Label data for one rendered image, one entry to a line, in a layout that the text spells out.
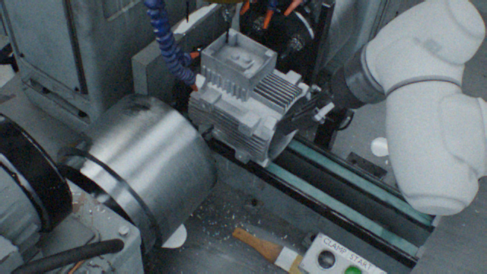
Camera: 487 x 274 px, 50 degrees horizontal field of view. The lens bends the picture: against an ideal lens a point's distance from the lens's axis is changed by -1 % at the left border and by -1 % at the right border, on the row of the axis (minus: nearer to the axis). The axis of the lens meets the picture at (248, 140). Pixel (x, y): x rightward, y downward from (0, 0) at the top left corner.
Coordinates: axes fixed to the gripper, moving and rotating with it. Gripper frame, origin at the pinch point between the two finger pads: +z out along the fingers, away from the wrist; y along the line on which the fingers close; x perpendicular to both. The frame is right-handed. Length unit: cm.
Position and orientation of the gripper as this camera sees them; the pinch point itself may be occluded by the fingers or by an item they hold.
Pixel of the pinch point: (292, 122)
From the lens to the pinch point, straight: 102.5
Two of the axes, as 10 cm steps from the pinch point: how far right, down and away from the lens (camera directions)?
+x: 6.7, 7.3, 1.3
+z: -4.9, 3.1, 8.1
